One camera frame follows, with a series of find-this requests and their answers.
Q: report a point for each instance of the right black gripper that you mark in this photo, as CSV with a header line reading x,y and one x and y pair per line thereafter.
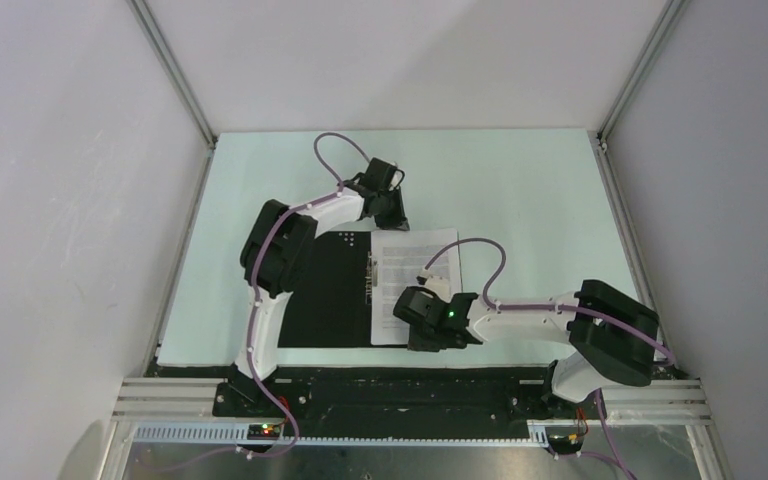
x,y
416,342

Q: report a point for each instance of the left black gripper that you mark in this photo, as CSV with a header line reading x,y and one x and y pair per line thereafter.
x,y
398,221

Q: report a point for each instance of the printed paper sheet top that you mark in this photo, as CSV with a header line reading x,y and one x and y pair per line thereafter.
x,y
397,259

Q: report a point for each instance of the red folder black inside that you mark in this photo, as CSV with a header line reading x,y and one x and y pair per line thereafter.
x,y
327,309

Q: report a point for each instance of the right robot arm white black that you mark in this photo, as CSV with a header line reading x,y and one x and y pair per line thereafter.
x,y
613,336

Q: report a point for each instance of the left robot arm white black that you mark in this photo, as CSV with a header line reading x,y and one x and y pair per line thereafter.
x,y
280,246

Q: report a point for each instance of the metal folder clip mechanism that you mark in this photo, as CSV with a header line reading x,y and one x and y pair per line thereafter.
x,y
371,278

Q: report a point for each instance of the left circuit board with leds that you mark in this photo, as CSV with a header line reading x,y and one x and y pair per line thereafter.
x,y
264,431

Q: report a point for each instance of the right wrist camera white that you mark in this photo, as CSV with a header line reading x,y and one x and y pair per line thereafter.
x,y
440,286

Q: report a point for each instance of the grey slotted cable duct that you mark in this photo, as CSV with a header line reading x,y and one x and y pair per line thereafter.
x,y
243,434

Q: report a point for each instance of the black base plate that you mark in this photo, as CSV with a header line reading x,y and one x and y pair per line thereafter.
x,y
477,403

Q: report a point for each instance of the right circuit board with wires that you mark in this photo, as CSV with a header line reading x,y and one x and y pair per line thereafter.
x,y
568,444

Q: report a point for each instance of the left aluminium frame post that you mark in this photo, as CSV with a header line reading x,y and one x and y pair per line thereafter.
x,y
159,44

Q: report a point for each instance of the aluminium frame post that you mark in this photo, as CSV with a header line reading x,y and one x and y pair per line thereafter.
x,y
655,42
159,44

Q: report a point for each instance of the right aluminium frame post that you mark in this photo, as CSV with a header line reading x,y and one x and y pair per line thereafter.
x,y
655,42

